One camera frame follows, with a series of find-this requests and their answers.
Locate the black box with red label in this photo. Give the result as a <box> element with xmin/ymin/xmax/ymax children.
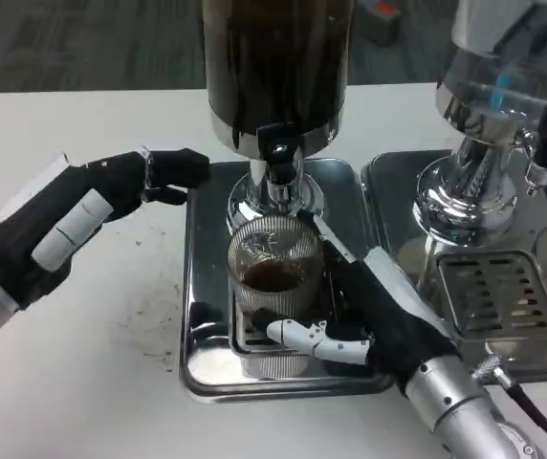
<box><xmin>359</xmin><ymin>0</ymin><xmax>402</xmax><ymax>48</ymax></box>

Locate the steel drip tray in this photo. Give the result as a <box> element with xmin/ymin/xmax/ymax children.
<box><xmin>360</xmin><ymin>150</ymin><xmax>547</xmax><ymax>383</ymax></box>
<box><xmin>179</xmin><ymin>157</ymin><xmax>394</xmax><ymax>403</ymax></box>

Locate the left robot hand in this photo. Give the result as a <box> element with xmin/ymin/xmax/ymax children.
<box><xmin>0</xmin><ymin>146</ymin><xmax>212</xmax><ymax>312</ymax></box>

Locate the dark drink dispenser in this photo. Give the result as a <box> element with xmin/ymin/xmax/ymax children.
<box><xmin>202</xmin><ymin>0</ymin><xmax>355</xmax><ymax>230</ymax></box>

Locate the clear ribbed glass cup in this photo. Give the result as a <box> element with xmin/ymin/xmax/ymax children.
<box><xmin>227</xmin><ymin>214</ymin><xmax>326</xmax><ymax>336</ymax></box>

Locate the clear drink dispenser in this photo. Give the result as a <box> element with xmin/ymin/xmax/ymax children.
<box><xmin>411</xmin><ymin>0</ymin><xmax>547</xmax><ymax>250</ymax></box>

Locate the black dispenser tap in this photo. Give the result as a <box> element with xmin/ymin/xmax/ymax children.
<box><xmin>256</xmin><ymin>122</ymin><xmax>303</xmax><ymax>186</ymax></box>

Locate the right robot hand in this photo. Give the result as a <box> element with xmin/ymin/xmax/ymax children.
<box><xmin>252</xmin><ymin>209</ymin><xmax>461</xmax><ymax>398</ymax></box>

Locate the black cable with knurled plug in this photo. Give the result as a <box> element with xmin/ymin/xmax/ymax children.
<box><xmin>473</xmin><ymin>356</ymin><xmax>547</xmax><ymax>459</ymax></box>

